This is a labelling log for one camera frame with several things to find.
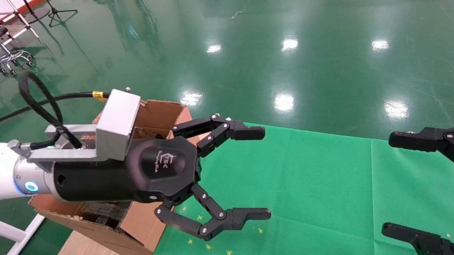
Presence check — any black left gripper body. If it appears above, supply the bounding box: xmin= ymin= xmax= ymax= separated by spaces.
xmin=51 ymin=135 xmax=204 ymax=209

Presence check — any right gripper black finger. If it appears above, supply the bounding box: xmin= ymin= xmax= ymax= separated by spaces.
xmin=381 ymin=220 xmax=454 ymax=255
xmin=387 ymin=124 xmax=454 ymax=185

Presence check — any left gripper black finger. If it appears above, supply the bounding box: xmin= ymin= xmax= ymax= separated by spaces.
xmin=171 ymin=111 xmax=267 ymax=159
xmin=153 ymin=180 xmax=273 ymax=244

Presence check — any large open cardboard carton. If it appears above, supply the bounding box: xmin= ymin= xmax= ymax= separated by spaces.
xmin=24 ymin=97 xmax=200 ymax=255

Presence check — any black foam block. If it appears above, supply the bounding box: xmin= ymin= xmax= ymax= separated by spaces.
xmin=78 ymin=199 xmax=135 ymax=231

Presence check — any green table cloth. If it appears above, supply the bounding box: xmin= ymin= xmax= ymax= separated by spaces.
xmin=146 ymin=110 xmax=454 ymax=255

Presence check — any black tripod stand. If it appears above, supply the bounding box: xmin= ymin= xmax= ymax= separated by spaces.
xmin=45 ymin=0 xmax=79 ymax=28

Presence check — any black round-base stand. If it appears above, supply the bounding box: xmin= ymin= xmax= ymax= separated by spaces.
xmin=21 ymin=0 xmax=51 ymax=24

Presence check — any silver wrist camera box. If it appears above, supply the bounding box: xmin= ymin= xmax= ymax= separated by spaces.
xmin=23 ymin=87 xmax=144 ymax=173

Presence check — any black camera cable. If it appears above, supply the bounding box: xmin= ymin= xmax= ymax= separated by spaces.
xmin=0 ymin=67 xmax=112 ymax=153

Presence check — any white metal rack frame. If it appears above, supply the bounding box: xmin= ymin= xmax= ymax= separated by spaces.
xmin=0 ymin=0 xmax=41 ymax=64

